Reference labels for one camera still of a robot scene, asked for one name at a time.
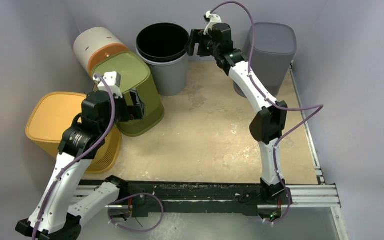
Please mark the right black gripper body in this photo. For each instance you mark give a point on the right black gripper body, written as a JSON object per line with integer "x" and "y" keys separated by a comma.
{"x": 196, "y": 42}

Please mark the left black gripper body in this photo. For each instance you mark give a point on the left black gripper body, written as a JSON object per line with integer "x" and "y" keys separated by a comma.
{"x": 121, "y": 110}

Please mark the grey bin with black liner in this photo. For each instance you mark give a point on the grey bin with black liner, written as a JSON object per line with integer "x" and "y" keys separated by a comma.
{"x": 162, "y": 47}

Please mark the green mesh basket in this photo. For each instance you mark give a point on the green mesh basket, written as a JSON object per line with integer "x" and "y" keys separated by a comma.
{"x": 135, "y": 74}

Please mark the yellow mesh basket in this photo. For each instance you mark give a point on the yellow mesh basket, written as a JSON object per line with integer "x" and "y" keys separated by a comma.
{"x": 54, "y": 114}

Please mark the grey mesh basket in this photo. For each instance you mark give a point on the grey mesh basket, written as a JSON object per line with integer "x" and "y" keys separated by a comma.
{"x": 275, "y": 46}

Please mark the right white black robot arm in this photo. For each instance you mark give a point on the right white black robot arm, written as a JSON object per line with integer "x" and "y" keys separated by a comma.
{"x": 269, "y": 122}

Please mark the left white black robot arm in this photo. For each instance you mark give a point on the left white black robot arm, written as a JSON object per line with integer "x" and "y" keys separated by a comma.
{"x": 55, "y": 217}

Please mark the white orange cylindrical container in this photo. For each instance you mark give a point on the white orange cylindrical container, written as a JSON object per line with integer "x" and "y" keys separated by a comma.
{"x": 95, "y": 45}

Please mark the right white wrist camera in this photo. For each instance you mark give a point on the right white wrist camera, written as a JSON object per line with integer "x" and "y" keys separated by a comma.
{"x": 211, "y": 19}

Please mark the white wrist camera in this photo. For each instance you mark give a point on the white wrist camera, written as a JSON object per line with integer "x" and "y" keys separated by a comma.
{"x": 211, "y": 19}
{"x": 113, "y": 81}

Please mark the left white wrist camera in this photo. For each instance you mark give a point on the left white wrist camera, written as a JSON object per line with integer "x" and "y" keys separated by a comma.
{"x": 113, "y": 81}

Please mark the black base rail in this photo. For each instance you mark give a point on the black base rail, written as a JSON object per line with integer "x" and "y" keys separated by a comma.
{"x": 147, "y": 197}

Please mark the aluminium table frame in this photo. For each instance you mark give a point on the aluminium table frame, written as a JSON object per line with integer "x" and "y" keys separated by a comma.
{"x": 203, "y": 139}

